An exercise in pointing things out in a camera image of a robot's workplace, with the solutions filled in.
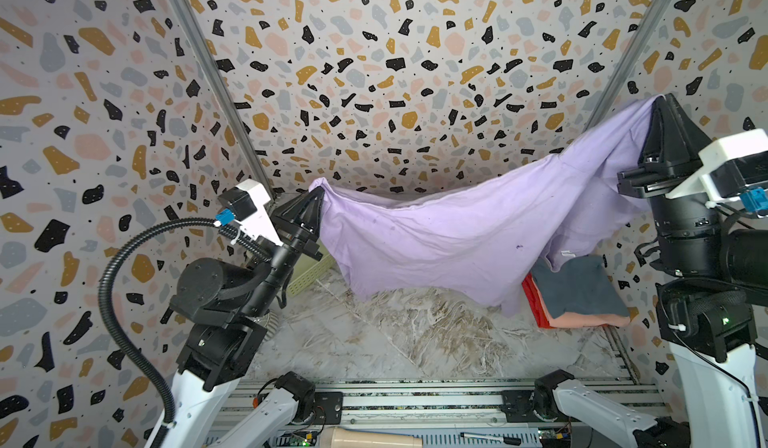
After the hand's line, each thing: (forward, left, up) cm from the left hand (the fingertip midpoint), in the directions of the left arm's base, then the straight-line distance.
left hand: (319, 185), depth 44 cm
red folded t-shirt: (+6, -54, -55) cm, 77 cm away
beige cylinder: (-27, +2, -51) cm, 58 cm away
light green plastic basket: (+14, +15, -48) cm, 52 cm away
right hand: (-3, -41, +16) cm, 44 cm away
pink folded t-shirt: (0, -62, -53) cm, 81 cm away
